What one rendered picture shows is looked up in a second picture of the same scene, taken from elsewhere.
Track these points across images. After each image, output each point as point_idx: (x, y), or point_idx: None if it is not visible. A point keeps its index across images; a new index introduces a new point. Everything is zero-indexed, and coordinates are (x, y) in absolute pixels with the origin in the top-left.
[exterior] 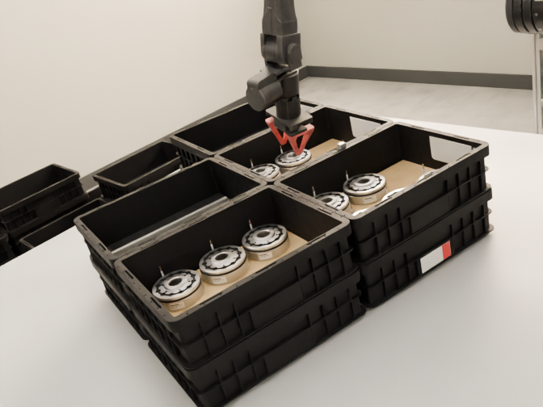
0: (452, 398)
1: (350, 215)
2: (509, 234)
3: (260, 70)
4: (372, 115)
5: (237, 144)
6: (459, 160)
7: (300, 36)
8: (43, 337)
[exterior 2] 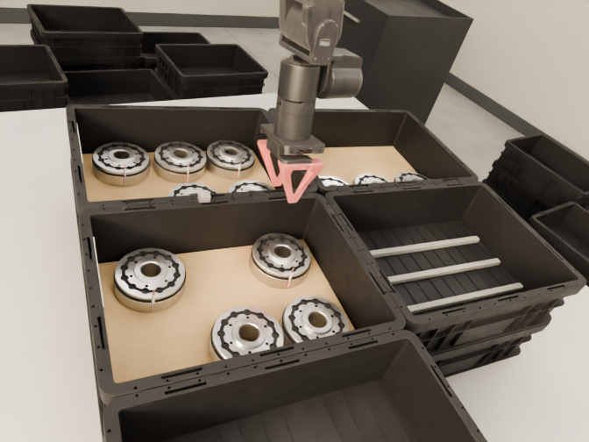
0: None
1: (264, 112)
2: (70, 192)
3: (341, 54)
4: (87, 253)
5: (358, 338)
6: (122, 106)
7: (280, 0)
8: (558, 321)
